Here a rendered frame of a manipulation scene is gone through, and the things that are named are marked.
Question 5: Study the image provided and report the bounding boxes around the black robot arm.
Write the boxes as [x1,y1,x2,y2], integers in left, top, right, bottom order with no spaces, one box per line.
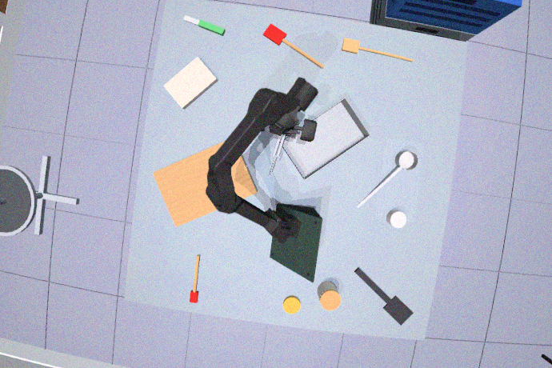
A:
[206,77,318,244]

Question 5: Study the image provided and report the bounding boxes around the red spatula with wooden handle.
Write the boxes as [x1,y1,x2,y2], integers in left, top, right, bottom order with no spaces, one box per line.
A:
[263,24,324,68]

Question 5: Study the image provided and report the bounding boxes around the white cylinder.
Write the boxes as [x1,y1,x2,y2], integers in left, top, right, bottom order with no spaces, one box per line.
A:
[386,210,406,228]

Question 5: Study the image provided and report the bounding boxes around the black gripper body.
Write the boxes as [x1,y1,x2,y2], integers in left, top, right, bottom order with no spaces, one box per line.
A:
[282,118,317,142]

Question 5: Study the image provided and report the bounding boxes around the light orange flat rectangular board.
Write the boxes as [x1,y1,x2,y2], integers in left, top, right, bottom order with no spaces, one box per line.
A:
[153,142,257,227]

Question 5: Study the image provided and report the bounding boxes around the cream flat rectangular block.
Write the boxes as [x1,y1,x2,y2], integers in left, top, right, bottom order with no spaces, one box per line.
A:
[164,57,218,109]

